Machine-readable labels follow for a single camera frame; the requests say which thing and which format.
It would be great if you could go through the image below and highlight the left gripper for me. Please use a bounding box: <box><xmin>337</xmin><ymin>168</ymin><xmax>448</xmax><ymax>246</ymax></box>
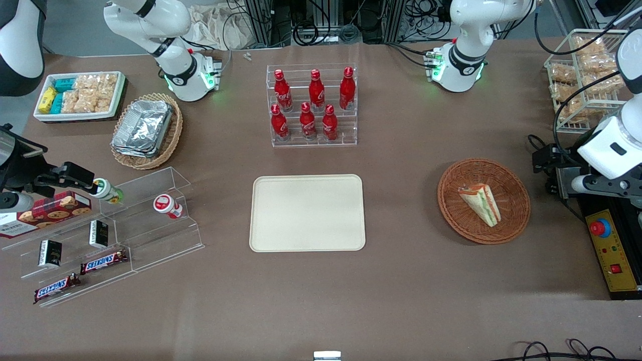
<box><xmin>532</xmin><ymin>144</ymin><xmax>642</xmax><ymax>199</ymax></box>

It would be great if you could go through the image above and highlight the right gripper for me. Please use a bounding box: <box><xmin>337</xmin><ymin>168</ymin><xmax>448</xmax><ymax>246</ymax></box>
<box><xmin>0</xmin><ymin>125</ymin><xmax>99</xmax><ymax>196</ymax></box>

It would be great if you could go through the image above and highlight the triangular sandwich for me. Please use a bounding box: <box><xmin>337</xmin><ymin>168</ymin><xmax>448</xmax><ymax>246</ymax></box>
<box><xmin>457</xmin><ymin>184</ymin><xmax>502</xmax><ymax>228</ymax></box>

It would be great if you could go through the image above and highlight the round brown wicker basket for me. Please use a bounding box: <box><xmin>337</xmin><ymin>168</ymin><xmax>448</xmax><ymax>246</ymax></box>
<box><xmin>437</xmin><ymin>158</ymin><xmax>531</xmax><ymax>245</ymax></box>

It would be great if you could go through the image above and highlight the aluminium foil tray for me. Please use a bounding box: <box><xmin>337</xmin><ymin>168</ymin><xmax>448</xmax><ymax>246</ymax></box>
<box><xmin>112</xmin><ymin>99</ymin><xmax>174</xmax><ymax>152</ymax></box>

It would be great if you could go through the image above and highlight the oval tan wicker basket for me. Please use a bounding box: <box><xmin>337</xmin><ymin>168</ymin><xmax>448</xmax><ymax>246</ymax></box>
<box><xmin>110</xmin><ymin>93</ymin><xmax>184</xmax><ymax>170</ymax></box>

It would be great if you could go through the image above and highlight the cream rectangular serving tray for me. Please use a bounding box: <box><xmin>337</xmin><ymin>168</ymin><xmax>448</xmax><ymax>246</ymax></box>
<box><xmin>249</xmin><ymin>174</ymin><xmax>366</xmax><ymax>252</ymax></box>

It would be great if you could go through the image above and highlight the green capped small bottle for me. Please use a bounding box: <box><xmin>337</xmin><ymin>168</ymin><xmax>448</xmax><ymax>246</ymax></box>
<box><xmin>93</xmin><ymin>178</ymin><xmax>124</xmax><ymax>205</ymax></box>

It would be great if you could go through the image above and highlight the red plaid cookie box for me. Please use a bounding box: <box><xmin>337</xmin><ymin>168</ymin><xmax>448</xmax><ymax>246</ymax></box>
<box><xmin>0</xmin><ymin>191</ymin><xmax>93</xmax><ymax>239</ymax></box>

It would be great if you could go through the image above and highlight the small black box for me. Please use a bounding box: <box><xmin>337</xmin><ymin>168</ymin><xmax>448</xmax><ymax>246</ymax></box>
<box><xmin>89</xmin><ymin>220</ymin><xmax>109</xmax><ymax>249</ymax></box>
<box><xmin>38</xmin><ymin>240</ymin><xmax>63</xmax><ymax>268</ymax></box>

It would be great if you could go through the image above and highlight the clear rice cracker bag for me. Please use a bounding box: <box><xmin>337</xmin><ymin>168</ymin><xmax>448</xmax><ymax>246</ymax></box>
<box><xmin>75</xmin><ymin>74</ymin><xmax>119</xmax><ymax>91</ymax></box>
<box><xmin>549</xmin><ymin>64</ymin><xmax>577</xmax><ymax>84</ymax></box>
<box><xmin>574</xmin><ymin>36</ymin><xmax>607</xmax><ymax>56</ymax></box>
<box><xmin>579</xmin><ymin>53</ymin><xmax>616</xmax><ymax>74</ymax></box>
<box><xmin>582</xmin><ymin>70</ymin><xmax>625</xmax><ymax>95</ymax></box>
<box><xmin>95</xmin><ymin>85</ymin><xmax>119</xmax><ymax>113</ymax></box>
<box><xmin>78</xmin><ymin>89</ymin><xmax>99</xmax><ymax>114</ymax></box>
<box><xmin>550</xmin><ymin>82</ymin><xmax>577</xmax><ymax>101</ymax></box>
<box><xmin>61</xmin><ymin>90</ymin><xmax>81</xmax><ymax>114</ymax></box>

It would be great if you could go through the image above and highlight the Snickers chocolate bar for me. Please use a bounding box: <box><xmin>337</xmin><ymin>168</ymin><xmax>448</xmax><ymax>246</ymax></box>
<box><xmin>80</xmin><ymin>249</ymin><xmax>129</xmax><ymax>275</ymax></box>
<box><xmin>33</xmin><ymin>273</ymin><xmax>81</xmax><ymax>304</ymax></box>

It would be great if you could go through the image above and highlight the red capped small bottle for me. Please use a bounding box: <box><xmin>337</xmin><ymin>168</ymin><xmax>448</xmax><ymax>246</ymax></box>
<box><xmin>153</xmin><ymin>194</ymin><xmax>184</xmax><ymax>220</ymax></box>

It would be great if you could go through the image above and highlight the yellow snack pack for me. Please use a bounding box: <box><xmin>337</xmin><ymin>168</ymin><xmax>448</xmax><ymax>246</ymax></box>
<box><xmin>38</xmin><ymin>86</ymin><xmax>57</xmax><ymax>114</ymax></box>

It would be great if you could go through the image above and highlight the clear acrylic stepped shelf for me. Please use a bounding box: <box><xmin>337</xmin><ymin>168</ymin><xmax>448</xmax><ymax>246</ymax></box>
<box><xmin>0</xmin><ymin>167</ymin><xmax>205</xmax><ymax>308</ymax></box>

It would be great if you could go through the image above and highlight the white rectangular snack bin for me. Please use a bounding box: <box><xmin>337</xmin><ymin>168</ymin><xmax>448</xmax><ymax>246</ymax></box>
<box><xmin>33</xmin><ymin>71</ymin><xmax>126</xmax><ymax>123</ymax></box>

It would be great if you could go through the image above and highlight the yellow emergency stop control box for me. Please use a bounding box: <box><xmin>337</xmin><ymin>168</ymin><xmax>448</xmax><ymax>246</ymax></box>
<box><xmin>584</xmin><ymin>208</ymin><xmax>642</xmax><ymax>300</ymax></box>

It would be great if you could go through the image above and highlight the red cola bottle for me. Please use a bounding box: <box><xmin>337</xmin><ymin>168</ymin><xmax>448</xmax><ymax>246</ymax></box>
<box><xmin>322</xmin><ymin>104</ymin><xmax>339</xmax><ymax>141</ymax></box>
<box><xmin>300</xmin><ymin>102</ymin><xmax>318</xmax><ymax>140</ymax></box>
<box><xmin>339</xmin><ymin>67</ymin><xmax>357</xmax><ymax>111</ymax></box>
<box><xmin>274</xmin><ymin>69</ymin><xmax>293</xmax><ymax>112</ymax></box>
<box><xmin>308</xmin><ymin>69</ymin><xmax>326</xmax><ymax>112</ymax></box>
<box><xmin>271</xmin><ymin>104</ymin><xmax>290</xmax><ymax>141</ymax></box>

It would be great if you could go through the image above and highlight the beige cloth bag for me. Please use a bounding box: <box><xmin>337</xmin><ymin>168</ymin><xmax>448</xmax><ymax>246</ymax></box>
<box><xmin>190</xmin><ymin>4</ymin><xmax>257</xmax><ymax>51</ymax></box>

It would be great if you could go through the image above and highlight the clear acrylic bottle rack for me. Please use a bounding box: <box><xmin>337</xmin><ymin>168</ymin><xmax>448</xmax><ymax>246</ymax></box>
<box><xmin>266</xmin><ymin>64</ymin><xmax>358</xmax><ymax>147</ymax></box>

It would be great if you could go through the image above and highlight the black appliance power cable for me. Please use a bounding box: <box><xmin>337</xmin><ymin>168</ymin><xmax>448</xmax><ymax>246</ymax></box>
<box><xmin>527</xmin><ymin>133</ymin><xmax>585</xmax><ymax>221</ymax></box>

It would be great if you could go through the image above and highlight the white wire rack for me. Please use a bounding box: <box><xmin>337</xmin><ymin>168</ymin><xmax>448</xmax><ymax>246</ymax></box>
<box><xmin>544</xmin><ymin>29</ymin><xmax>642</xmax><ymax>134</ymax></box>

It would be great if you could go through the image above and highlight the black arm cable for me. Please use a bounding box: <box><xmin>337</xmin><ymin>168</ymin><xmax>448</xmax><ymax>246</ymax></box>
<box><xmin>533</xmin><ymin>0</ymin><xmax>642</xmax><ymax>151</ymax></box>

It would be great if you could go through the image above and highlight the black cable bundle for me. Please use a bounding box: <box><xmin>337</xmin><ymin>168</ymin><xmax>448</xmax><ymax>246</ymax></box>
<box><xmin>502</xmin><ymin>339</ymin><xmax>642</xmax><ymax>361</ymax></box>

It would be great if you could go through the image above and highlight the aluminium profile frame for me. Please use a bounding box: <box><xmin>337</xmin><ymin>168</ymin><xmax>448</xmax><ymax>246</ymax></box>
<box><xmin>245</xmin><ymin>0</ymin><xmax>275</xmax><ymax>49</ymax></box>

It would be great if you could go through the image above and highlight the coiled black cable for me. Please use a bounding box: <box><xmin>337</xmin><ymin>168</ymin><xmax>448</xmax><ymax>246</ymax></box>
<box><xmin>292</xmin><ymin>19</ymin><xmax>320</xmax><ymax>47</ymax></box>

